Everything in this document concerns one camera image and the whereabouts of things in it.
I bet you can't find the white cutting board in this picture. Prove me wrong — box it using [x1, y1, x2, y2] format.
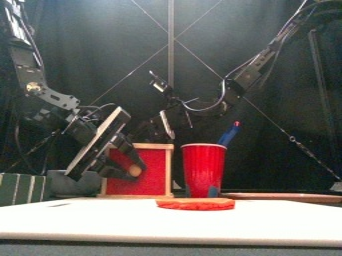
[0, 196, 342, 248]

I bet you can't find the flat red dough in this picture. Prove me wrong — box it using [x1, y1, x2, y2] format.
[154, 197, 236, 212]

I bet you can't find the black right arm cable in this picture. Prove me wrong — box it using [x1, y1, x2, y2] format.
[178, 78, 229, 113]

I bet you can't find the wooden drawer box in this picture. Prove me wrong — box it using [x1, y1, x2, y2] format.
[98, 142, 176, 198]

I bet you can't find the diagonal steel brace cable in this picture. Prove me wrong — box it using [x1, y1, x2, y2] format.
[88, 0, 224, 107]
[129, 0, 342, 183]

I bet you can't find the green striped block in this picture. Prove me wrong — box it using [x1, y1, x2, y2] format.
[0, 172, 47, 207]

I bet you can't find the black frame strut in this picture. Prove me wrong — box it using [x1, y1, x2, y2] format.
[305, 28, 339, 168]

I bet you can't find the red plastic cup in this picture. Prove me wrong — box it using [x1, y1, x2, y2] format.
[180, 143, 228, 199]

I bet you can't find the grey-blue plastic bowl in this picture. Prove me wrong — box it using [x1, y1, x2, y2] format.
[45, 169, 104, 198]

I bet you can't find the blue and red plastic tool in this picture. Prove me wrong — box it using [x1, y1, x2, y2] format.
[216, 120, 243, 148]

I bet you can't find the red drawer with wooden knob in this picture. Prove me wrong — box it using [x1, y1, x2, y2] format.
[105, 148, 168, 196]

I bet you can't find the grey vertical frame post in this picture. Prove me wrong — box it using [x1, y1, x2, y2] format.
[166, 0, 176, 89]

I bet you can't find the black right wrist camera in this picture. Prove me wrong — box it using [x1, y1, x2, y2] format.
[146, 69, 174, 98]

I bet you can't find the brown wooden tray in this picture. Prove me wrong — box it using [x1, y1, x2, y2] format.
[220, 192, 342, 205]

